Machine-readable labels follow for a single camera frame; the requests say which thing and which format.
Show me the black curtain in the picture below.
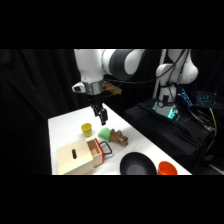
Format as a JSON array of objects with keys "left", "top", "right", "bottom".
[{"left": 0, "top": 49, "right": 224, "bottom": 176}]

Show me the orange bowl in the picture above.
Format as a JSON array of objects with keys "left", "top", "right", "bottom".
[{"left": 157, "top": 161, "right": 179, "bottom": 176}]

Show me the brown pinecone toy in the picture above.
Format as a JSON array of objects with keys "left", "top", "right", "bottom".
[{"left": 109, "top": 128, "right": 130, "bottom": 147}]

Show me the light wooden drawer box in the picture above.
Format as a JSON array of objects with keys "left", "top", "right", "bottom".
[{"left": 56, "top": 138, "right": 95, "bottom": 176}]

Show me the black cloth-covered robot stand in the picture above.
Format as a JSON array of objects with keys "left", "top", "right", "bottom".
[{"left": 122, "top": 99, "right": 214, "bottom": 175}]

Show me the yellow plastic cup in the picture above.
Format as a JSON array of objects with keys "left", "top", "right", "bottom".
[{"left": 80, "top": 122, "right": 94, "bottom": 138}]

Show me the black bowl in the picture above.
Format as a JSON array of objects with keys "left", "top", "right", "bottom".
[{"left": 119, "top": 151, "right": 158, "bottom": 176}]

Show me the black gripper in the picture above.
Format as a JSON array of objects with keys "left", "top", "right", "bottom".
[{"left": 87, "top": 93, "right": 109, "bottom": 127}]

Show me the long black arm cable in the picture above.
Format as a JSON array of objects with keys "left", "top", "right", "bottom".
[{"left": 103, "top": 49, "right": 190, "bottom": 86}]

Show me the yellow cable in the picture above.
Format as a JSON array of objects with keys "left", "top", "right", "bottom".
[{"left": 209, "top": 107, "right": 218, "bottom": 137}]

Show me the yellow-brown wrist camera box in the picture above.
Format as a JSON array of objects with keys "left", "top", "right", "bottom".
[{"left": 102, "top": 80, "right": 123, "bottom": 98}]

